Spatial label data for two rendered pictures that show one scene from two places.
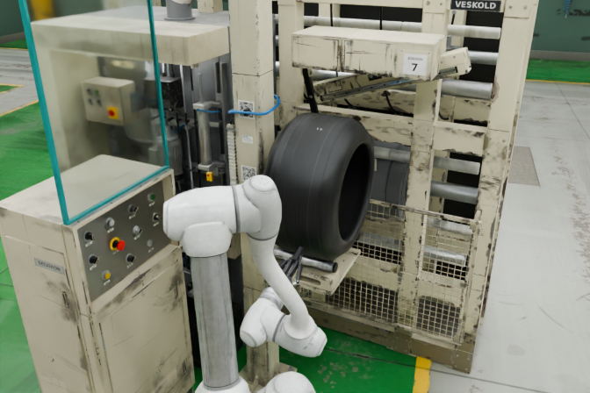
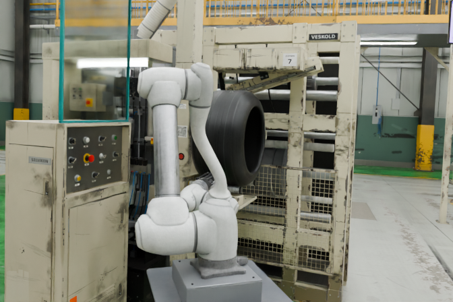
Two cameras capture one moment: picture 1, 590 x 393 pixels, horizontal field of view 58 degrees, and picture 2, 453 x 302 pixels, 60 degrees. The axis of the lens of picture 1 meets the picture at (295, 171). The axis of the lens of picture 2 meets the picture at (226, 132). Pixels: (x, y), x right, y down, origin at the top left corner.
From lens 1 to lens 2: 90 cm
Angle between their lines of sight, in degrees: 21
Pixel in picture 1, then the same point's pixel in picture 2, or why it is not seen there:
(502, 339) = (362, 293)
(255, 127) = not seen: hidden behind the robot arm
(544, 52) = (369, 160)
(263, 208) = (203, 78)
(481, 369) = not seen: outside the picture
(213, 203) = (172, 71)
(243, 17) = (185, 26)
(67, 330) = (42, 216)
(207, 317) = (162, 144)
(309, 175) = (225, 112)
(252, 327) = (186, 195)
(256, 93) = not seen: hidden behind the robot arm
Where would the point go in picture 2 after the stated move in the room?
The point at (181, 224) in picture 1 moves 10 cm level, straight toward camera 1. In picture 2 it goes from (151, 79) to (154, 77)
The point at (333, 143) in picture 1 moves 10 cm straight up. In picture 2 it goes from (240, 96) to (241, 79)
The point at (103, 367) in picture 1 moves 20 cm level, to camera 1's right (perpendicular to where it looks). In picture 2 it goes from (65, 248) to (106, 248)
